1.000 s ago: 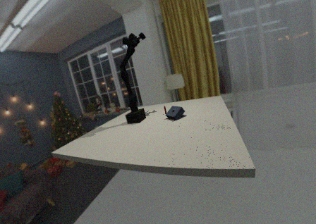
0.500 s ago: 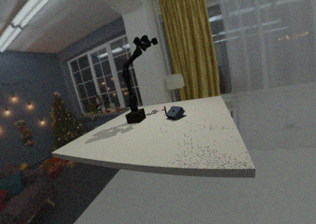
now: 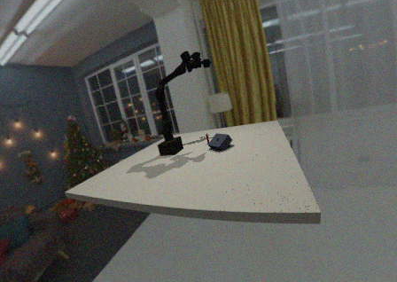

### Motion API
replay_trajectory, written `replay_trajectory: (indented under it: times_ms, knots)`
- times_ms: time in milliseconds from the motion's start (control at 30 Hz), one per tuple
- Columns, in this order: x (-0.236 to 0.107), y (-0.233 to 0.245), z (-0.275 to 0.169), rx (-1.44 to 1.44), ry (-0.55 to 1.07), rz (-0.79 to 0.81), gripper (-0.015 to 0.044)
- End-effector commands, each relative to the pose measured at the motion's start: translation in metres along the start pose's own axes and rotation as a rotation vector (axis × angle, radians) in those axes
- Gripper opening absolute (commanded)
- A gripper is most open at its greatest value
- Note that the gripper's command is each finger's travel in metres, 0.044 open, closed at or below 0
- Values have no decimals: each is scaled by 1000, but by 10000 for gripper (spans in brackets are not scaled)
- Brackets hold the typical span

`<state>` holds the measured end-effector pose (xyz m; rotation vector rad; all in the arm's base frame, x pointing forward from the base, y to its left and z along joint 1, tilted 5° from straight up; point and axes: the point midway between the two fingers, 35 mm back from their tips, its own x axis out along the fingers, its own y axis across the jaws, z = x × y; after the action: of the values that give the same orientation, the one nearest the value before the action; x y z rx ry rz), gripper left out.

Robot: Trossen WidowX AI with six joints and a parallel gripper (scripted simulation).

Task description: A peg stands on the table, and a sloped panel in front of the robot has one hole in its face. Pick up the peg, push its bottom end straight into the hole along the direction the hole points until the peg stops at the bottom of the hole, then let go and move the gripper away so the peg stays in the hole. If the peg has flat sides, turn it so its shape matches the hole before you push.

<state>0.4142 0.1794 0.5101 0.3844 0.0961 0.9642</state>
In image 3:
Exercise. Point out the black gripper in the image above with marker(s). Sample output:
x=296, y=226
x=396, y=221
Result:
x=198, y=63

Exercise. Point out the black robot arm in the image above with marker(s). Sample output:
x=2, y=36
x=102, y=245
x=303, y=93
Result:
x=160, y=95

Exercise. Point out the grey sloped panel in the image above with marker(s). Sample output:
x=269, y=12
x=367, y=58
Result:
x=220, y=142

